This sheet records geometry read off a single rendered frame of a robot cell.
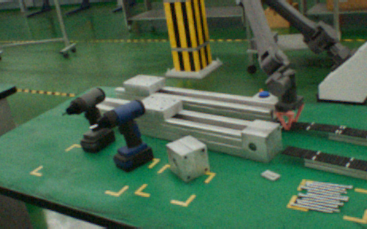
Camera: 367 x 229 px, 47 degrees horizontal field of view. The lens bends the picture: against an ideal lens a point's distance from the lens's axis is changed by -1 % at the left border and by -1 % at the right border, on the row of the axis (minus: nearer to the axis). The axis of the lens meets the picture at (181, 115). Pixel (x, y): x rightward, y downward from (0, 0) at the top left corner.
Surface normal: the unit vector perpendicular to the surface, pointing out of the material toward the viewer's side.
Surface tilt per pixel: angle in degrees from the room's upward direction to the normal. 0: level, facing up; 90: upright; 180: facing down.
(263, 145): 90
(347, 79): 90
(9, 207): 90
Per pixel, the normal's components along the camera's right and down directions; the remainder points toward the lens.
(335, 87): -0.56, 0.41
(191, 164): 0.49, 0.27
